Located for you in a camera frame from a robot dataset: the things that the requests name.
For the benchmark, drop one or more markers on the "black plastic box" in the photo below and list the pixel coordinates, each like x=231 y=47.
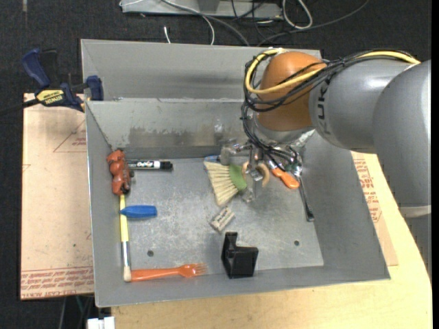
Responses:
x=240 y=257

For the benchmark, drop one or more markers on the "orange plastic fork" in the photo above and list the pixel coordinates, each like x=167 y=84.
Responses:
x=161 y=273

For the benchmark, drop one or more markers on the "black marker with white label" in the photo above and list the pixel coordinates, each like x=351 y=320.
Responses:
x=147 y=165

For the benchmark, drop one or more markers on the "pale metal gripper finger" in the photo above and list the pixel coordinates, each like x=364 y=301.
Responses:
x=258 y=188
x=249 y=190

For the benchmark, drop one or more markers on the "yellow and white stick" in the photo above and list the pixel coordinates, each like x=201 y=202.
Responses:
x=124 y=228

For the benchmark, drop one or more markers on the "grey metal bin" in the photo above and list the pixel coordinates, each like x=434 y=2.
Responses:
x=185 y=225

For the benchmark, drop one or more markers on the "green brush with pale bristles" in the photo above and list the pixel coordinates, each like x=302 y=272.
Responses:
x=223 y=183

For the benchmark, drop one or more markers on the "brown cardboard board red print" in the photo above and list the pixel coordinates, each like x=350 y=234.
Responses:
x=51 y=190

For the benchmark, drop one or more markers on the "orange-brown toy car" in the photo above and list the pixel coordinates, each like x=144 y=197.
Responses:
x=118 y=173

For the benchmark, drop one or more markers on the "small beige ribbed block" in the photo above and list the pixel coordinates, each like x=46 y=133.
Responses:
x=222 y=220

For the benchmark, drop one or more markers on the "blue pointed plastic piece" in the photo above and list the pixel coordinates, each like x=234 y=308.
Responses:
x=139 y=211

